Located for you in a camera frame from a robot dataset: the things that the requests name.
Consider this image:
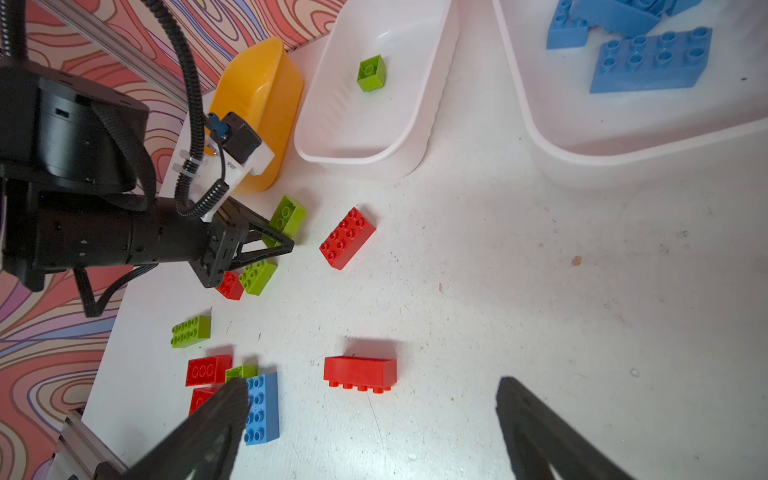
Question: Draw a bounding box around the red lego brick top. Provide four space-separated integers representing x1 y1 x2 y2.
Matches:
319 208 376 270

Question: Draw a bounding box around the red lego brick cluster upper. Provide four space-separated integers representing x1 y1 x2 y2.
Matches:
185 355 233 387

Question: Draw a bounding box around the green lego brick top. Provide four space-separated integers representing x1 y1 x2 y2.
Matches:
269 196 307 239

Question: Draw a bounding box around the green lego brick cluster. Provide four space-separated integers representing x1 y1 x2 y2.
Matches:
225 365 259 382

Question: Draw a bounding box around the middle white plastic container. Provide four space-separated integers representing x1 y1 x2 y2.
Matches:
294 1 460 181

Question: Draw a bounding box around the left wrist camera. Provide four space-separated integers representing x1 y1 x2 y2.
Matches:
172 112 275 211

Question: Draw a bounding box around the small green lego brick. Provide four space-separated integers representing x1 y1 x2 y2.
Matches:
239 260 278 296

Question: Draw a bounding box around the red lego brick left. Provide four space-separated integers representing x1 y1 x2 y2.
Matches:
216 272 244 301

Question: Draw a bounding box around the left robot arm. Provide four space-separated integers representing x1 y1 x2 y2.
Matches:
1 1 294 318

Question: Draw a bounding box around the red lego brick on side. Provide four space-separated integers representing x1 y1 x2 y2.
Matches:
323 356 397 394

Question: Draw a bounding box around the right white plastic container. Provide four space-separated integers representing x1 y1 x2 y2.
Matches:
494 1 767 189

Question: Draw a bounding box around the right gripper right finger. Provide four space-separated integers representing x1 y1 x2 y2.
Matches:
496 377 630 479

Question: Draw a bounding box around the blue lego brick cluster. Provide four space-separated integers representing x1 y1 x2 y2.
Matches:
244 372 280 445

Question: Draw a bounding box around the red lego brick cluster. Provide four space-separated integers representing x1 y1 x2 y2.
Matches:
185 355 233 387
189 386 218 415

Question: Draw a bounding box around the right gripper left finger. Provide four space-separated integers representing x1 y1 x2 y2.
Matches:
122 378 249 479

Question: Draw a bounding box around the white plastic container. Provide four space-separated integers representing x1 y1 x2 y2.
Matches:
494 1 767 189
294 1 460 181

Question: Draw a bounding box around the tiny green lego brick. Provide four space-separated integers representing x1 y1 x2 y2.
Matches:
357 55 387 93

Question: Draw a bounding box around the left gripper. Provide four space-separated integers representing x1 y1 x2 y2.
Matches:
35 194 295 288

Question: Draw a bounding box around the red lego brick cluster lower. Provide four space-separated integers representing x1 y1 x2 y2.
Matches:
189 386 218 415

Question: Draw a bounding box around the yellow plastic container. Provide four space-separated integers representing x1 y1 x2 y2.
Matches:
209 38 304 194

